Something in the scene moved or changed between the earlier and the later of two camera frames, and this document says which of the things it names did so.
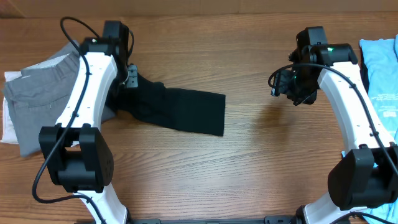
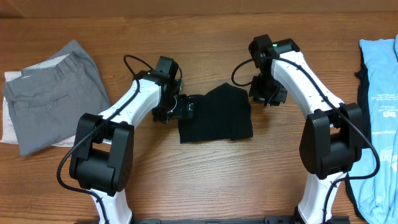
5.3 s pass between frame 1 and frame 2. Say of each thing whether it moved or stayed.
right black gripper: moved
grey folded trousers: stayed
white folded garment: stayed
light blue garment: stayed
